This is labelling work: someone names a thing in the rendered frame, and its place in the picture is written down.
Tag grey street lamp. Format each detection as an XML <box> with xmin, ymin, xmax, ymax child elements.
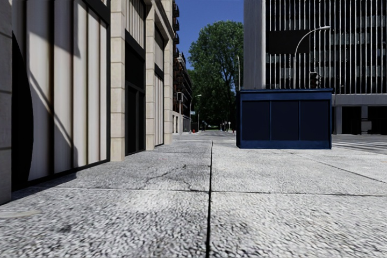
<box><xmin>189</xmin><ymin>94</ymin><xmax>203</xmax><ymax>133</ymax></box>
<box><xmin>235</xmin><ymin>55</ymin><xmax>241</xmax><ymax>91</ymax></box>

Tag dark brick building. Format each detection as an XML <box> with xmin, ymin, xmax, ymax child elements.
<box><xmin>172</xmin><ymin>0</ymin><xmax>194</xmax><ymax>133</ymax></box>

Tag trees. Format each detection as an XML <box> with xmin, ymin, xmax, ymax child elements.
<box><xmin>187</xmin><ymin>20</ymin><xmax>245</xmax><ymax>130</ymax></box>

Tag blue booth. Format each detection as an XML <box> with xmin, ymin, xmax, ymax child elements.
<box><xmin>235</xmin><ymin>88</ymin><xmax>333</xmax><ymax>150</ymax></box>

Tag pale stone building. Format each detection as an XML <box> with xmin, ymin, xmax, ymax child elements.
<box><xmin>0</xmin><ymin>0</ymin><xmax>176</xmax><ymax>210</ymax></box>

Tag traffic light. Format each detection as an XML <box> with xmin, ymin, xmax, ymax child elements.
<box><xmin>292</xmin><ymin>25</ymin><xmax>332</xmax><ymax>90</ymax></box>

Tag glass tower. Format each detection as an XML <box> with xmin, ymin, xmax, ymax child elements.
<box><xmin>243</xmin><ymin>0</ymin><xmax>387</xmax><ymax>135</ymax></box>

